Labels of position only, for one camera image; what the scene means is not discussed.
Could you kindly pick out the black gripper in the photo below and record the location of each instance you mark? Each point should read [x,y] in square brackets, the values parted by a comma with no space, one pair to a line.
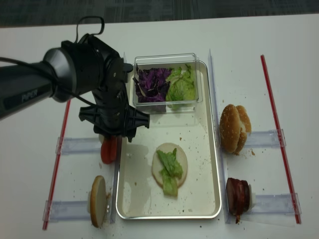
[112,115]

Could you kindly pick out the red tomato slices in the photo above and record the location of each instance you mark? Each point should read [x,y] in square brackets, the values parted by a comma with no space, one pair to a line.
[109,150]

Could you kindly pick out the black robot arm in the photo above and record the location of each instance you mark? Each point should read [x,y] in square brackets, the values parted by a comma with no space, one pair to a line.
[70,71]

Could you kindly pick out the green lettuce in container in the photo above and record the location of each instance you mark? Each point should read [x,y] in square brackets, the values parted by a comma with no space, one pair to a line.
[181,85]

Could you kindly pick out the green lettuce leaf on bun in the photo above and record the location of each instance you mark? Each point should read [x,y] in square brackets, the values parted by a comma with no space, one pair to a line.
[170,172]

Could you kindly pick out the brown meat patties stack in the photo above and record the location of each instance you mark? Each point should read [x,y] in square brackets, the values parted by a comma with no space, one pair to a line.
[238,197]

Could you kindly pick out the white pusher block at patties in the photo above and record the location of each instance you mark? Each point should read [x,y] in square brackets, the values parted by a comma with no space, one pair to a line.
[252,201]

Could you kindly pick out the purple cabbage leaves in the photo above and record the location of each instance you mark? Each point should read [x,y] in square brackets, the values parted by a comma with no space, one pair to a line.
[152,85]

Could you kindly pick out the left upper clear pusher track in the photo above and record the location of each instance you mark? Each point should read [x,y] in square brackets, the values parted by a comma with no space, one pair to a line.
[68,145]

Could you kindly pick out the clear pusher track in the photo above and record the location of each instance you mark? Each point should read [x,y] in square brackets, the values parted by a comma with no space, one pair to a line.
[68,145]
[274,204]
[266,139]
[66,211]

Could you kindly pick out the clear plastic salad container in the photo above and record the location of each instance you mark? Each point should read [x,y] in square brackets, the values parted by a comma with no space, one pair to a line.
[167,61]

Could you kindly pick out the bottom bun on tray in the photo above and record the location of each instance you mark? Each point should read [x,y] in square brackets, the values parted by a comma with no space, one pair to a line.
[180,156]

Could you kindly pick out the left red strip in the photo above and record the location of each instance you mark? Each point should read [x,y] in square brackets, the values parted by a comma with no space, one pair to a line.
[55,169]

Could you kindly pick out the red strip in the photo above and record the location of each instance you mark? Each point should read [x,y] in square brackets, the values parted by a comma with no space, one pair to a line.
[295,202]
[55,169]

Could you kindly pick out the white pusher block at bun slice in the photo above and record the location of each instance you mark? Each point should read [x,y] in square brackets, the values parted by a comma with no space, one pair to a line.
[88,202]

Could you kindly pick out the pale bun slice upright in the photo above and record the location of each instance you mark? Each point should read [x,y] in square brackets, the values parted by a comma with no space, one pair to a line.
[98,201]

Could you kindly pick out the white metal tray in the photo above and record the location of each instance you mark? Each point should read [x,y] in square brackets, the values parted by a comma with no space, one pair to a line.
[139,196]

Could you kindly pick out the left lower clear pusher track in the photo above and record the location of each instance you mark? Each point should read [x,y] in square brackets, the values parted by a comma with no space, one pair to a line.
[66,211]

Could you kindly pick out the sesame bun front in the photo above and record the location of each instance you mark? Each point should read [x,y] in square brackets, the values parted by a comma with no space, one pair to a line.
[230,128]

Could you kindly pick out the sesame bun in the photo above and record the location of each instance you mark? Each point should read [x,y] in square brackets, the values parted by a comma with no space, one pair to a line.
[230,128]
[245,128]

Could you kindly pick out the sesame bun rear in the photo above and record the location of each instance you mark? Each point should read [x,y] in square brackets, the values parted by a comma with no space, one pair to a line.
[245,128]

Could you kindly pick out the right upper clear pusher track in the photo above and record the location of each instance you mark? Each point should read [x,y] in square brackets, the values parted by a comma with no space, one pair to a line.
[266,139]

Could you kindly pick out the right lower clear pusher track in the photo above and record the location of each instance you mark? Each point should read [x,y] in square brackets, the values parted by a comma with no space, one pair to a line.
[274,204]

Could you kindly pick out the right red strip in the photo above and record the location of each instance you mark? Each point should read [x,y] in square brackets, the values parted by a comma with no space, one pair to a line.
[295,202]

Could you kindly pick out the right clear long rail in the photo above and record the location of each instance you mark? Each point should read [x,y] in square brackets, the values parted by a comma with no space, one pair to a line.
[221,170]

